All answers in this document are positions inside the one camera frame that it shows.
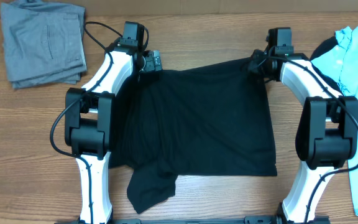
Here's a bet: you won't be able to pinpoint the black polo shirt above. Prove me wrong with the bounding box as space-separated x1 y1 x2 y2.
109 59 277 213

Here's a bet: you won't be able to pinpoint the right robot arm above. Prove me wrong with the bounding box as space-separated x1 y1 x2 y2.
244 27 358 224

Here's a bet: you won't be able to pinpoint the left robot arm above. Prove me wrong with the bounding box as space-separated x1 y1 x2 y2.
60 21 162 223

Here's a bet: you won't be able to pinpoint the folded grey trousers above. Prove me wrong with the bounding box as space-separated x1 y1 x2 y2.
0 1 87 89

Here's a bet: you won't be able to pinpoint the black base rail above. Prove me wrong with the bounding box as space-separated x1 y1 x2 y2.
54 215 331 224

